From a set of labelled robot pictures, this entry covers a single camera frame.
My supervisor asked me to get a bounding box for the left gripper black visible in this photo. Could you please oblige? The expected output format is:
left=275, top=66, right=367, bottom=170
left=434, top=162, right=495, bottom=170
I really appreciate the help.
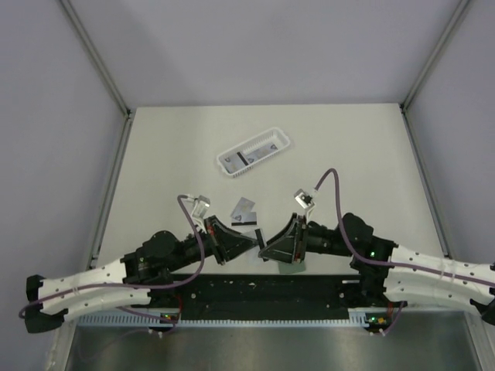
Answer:
left=167, top=216, right=259, bottom=272

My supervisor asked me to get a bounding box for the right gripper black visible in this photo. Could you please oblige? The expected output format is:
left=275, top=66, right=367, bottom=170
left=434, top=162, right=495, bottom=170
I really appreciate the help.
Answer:
left=259, top=213, right=355, bottom=264

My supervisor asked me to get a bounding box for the green card holder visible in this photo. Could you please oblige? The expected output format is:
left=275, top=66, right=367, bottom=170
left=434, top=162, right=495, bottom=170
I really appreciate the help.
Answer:
left=278, top=261, right=306, bottom=275

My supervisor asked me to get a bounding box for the silver card with stripe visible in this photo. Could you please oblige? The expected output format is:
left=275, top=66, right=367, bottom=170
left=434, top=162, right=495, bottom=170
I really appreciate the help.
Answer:
left=254, top=228, right=266, bottom=250

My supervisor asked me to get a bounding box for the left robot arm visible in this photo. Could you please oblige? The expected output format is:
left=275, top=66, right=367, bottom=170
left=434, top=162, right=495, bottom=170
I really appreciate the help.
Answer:
left=19, top=216, right=258, bottom=334

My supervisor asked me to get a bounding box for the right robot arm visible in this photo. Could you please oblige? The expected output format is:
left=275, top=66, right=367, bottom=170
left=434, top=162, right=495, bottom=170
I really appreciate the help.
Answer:
left=258, top=213, right=494, bottom=325

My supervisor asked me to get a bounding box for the card with black stripe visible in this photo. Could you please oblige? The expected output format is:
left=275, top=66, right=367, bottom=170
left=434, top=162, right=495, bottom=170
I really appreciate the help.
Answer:
left=231, top=212, right=258, bottom=226

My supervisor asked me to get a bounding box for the card in basket left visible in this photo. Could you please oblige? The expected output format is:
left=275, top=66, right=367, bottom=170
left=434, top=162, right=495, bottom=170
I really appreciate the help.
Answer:
left=222, top=153, right=247, bottom=174

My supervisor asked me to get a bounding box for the card in basket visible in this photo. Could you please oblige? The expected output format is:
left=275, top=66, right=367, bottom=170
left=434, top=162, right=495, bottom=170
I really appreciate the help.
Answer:
left=246, top=143, right=278, bottom=164
left=222, top=153, right=247, bottom=174

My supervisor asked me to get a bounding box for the card in basket right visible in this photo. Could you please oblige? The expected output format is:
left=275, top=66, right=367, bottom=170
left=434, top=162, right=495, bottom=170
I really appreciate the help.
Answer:
left=246, top=143, right=278, bottom=164

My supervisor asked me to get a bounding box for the white plastic basket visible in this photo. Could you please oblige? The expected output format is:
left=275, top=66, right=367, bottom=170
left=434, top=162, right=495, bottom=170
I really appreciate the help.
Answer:
left=216, top=127, right=292, bottom=178

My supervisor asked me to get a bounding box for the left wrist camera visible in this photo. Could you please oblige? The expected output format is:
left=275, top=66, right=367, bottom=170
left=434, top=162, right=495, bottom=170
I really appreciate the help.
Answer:
left=186, top=195, right=210, bottom=226

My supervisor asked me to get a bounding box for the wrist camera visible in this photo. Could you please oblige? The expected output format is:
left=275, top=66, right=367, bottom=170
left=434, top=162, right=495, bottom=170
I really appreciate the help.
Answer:
left=294, top=188, right=319, bottom=222
left=186, top=195, right=210, bottom=226

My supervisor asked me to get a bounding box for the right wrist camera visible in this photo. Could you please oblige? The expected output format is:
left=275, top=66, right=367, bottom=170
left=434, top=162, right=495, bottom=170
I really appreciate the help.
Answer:
left=294, top=188, right=319, bottom=222

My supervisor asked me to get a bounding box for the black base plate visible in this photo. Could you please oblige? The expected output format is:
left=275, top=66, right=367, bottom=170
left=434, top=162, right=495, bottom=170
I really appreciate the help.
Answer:
left=131, top=273, right=391, bottom=321

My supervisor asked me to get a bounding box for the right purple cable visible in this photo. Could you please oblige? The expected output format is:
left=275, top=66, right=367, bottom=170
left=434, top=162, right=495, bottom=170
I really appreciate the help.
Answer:
left=312, top=168, right=495, bottom=333

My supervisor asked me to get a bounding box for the purple cable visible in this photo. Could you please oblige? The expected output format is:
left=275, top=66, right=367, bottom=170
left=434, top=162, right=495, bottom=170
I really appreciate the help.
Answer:
left=18, top=194, right=206, bottom=333
left=312, top=168, right=495, bottom=333

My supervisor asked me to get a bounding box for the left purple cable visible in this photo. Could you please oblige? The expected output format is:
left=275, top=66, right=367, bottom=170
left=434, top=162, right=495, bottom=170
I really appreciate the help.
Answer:
left=18, top=194, right=206, bottom=333

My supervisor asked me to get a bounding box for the white cable duct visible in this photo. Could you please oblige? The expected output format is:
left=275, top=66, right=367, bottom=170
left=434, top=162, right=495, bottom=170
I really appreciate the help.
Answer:
left=77, top=310, right=389, bottom=330

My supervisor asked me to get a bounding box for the left aluminium frame post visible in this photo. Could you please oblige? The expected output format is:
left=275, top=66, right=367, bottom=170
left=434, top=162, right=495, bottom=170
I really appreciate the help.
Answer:
left=57, top=0, right=135, bottom=117

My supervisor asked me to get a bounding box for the aluminium frame post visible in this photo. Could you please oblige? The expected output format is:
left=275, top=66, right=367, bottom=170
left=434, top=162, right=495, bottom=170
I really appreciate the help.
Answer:
left=400, top=0, right=475, bottom=113
left=57, top=0, right=135, bottom=117

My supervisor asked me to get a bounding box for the right aluminium frame post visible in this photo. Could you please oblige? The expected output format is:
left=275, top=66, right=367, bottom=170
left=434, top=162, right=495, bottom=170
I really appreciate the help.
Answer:
left=400, top=0, right=475, bottom=113

